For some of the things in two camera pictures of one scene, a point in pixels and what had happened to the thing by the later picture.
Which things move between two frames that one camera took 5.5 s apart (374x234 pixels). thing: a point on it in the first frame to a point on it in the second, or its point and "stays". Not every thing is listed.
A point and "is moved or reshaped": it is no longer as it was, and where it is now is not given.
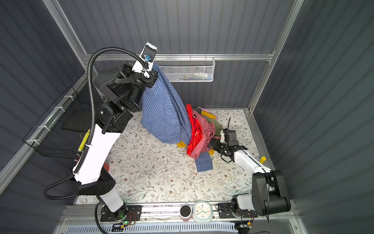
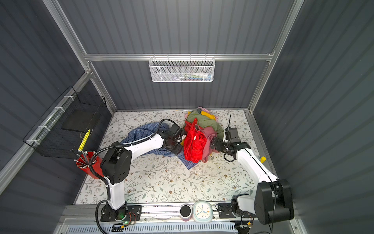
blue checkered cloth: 203,161 to 145,130
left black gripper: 149,80 to 179,149
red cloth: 196,132 is moved or reshaped
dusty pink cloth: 209,136 is moved or reshaped
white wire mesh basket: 186,68 stays
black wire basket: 60,131 stays
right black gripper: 218,142 stays
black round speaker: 185,212 stays
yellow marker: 263,159 stays
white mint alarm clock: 202,211 stays
